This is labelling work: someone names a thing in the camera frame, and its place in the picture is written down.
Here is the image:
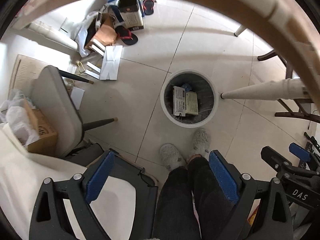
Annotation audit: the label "white foam insert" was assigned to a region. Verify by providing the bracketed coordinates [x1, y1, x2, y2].
[99, 45, 123, 81]

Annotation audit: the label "person's black pants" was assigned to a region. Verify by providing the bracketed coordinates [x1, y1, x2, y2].
[152, 156, 235, 240]

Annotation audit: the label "beige board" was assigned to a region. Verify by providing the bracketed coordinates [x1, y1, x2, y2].
[9, 54, 49, 98]

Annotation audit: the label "white paper sheet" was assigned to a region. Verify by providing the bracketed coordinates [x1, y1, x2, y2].
[71, 87, 85, 110]

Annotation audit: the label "grey padded chair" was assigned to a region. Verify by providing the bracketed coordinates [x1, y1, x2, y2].
[31, 65, 118, 158]

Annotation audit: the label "white medicine box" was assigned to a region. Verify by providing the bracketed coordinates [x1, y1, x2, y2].
[172, 86, 187, 117]

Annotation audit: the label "orange printed box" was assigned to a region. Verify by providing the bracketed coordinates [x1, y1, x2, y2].
[247, 204, 262, 228]

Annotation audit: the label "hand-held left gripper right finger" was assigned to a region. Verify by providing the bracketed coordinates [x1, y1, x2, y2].
[209, 150, 294, 240]

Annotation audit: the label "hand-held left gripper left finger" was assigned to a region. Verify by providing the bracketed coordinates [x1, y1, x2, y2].
[29, 149, 115, 240]

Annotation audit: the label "dark wooden chair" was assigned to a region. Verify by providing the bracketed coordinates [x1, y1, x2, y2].
[257, 49, 320, 124]

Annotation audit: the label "grey fuzzy slipper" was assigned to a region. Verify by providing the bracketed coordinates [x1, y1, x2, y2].
[159, 144, 187, 172]
[189, 128, 212, 159]

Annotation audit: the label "brown cardboard box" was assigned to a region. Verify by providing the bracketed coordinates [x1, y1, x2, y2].
[24, 99, 58, 153]

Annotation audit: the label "cream medicine box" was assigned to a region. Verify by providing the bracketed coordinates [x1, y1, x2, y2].
[185, 91, 199, 115]

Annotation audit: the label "red black slipper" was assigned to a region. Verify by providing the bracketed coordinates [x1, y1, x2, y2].
[143, 0, 155, 15]
[115, 25, 138, 46]

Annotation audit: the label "white plastic bag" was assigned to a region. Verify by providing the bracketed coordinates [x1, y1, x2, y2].
[75, 11, 100, 57]

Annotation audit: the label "crumpled white plastic wrap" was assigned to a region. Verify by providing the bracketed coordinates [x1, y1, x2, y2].
[0, 89, 40, 145]

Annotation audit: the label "printed carton box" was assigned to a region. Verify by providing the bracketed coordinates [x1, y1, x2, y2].
[117, 0, 145, 30]

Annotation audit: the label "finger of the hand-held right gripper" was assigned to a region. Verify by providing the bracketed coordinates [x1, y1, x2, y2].
[261, 146, 293, 172]
[289, 142, 313, 162]

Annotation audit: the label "white round trash bin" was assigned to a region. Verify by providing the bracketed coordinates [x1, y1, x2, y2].
[160, 69, 219, 127]

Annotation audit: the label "white foam strip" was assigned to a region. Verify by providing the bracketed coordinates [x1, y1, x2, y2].
[85, 61, 102, 79]

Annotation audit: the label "white cloth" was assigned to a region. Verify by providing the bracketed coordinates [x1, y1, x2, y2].
[0, 124, 137, 240]

